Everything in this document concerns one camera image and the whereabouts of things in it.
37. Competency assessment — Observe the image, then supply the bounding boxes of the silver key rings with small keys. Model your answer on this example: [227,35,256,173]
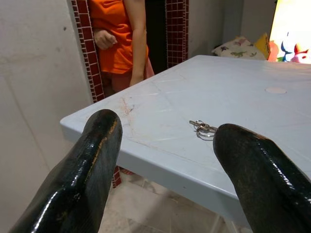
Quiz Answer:
[189,119,219,141]

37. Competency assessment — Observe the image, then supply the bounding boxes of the person in orange shirt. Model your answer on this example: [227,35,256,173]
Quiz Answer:
[87,0,156,94]

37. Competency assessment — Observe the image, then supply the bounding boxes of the bright television screen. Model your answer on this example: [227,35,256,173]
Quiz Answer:
[267,0,311,64]

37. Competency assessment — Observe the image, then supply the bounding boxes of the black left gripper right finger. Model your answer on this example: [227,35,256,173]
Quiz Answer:
[213,123,311,233]

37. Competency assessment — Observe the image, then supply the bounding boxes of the light blue plastic table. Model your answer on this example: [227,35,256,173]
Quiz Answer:
[60,54,311,230]

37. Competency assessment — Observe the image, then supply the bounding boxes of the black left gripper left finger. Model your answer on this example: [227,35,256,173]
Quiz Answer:
[9,109,123,233]

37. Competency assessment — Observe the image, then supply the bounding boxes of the red tiled door frame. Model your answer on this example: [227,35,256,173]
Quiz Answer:
[71,0,190,189]

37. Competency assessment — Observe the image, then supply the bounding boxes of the round table hole cap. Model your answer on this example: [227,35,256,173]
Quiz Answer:
[264,86,287,95]

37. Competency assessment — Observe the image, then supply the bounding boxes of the dinosaur print pillow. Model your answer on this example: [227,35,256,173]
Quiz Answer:
[211,35,266,61]

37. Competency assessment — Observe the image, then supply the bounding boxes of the yellow cushion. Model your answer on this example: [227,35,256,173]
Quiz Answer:
[253,33,271,60]

